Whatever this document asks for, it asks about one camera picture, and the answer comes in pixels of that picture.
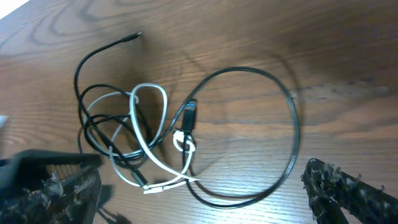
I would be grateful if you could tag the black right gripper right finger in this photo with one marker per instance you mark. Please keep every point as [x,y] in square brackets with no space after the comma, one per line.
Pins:
[330,190]

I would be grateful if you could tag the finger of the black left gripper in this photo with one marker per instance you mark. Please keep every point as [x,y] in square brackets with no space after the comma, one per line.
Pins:
[26,169]

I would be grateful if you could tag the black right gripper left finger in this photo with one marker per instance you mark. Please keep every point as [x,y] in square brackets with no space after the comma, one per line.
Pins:
[73,200]

